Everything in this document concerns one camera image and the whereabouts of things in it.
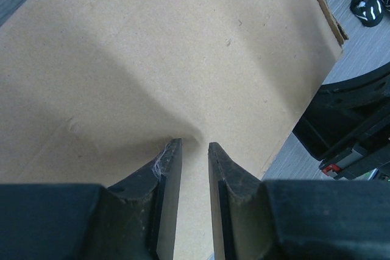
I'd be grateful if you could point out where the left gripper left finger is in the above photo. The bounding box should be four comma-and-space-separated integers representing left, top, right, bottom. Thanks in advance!
1, 139, 182, 259

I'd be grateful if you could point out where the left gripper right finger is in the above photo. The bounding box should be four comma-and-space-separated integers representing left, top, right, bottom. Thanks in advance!
208, 142, 389, 259

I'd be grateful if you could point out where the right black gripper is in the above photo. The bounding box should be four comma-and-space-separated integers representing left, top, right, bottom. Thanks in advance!
293, 64, 389, 180

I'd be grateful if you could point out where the brown cardboard box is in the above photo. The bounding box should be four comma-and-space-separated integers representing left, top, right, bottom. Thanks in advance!
1, 0, 346, 259

